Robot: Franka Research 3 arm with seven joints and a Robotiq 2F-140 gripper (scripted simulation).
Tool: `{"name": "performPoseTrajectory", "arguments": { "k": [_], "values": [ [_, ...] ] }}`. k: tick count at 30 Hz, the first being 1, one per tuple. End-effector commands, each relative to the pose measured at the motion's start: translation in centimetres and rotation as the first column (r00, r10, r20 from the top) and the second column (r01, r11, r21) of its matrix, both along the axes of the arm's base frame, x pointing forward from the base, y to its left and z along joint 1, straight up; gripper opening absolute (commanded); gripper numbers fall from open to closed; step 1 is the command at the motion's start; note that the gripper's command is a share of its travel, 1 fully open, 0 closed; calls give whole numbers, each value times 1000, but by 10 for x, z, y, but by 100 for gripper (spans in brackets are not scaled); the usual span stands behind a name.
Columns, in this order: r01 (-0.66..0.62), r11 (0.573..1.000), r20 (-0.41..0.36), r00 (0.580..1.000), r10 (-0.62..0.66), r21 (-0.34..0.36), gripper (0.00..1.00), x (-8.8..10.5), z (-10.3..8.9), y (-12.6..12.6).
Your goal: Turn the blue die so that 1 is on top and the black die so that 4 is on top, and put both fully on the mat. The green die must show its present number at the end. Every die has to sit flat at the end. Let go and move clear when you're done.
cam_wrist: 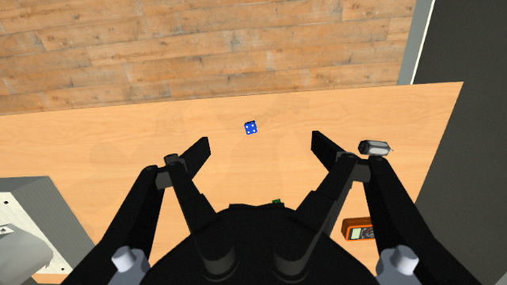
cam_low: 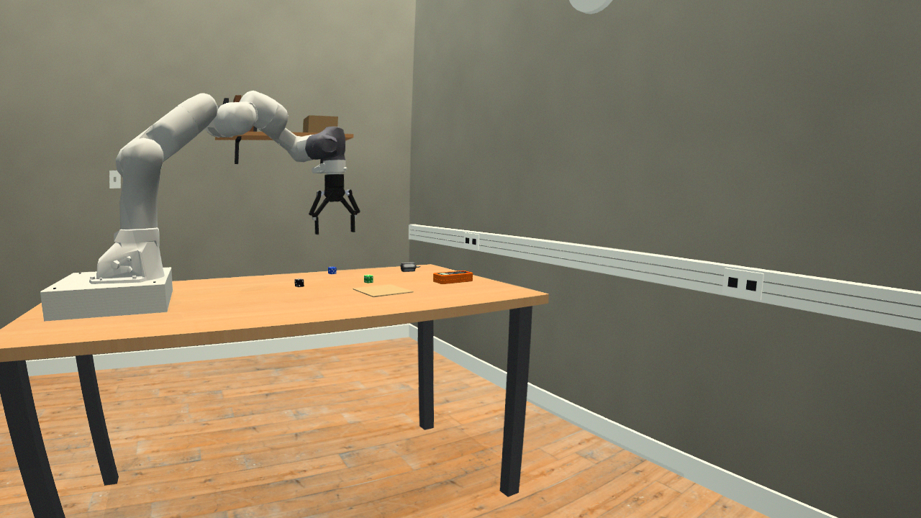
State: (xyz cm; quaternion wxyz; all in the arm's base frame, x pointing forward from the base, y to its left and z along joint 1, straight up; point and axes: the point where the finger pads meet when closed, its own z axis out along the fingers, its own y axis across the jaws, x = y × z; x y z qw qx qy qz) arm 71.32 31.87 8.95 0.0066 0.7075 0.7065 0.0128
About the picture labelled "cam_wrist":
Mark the orange digital multimeter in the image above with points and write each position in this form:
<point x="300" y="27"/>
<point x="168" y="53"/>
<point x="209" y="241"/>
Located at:
<point x="357" y="229"/>

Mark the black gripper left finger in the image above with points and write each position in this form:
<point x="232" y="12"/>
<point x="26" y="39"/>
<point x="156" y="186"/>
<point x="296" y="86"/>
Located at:
<point x="121" y="257"/>

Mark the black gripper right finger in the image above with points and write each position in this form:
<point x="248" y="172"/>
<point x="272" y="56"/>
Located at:
<point x="408" y="252"/>

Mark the blue die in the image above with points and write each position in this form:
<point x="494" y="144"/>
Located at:
<point x="250" y="127"/>

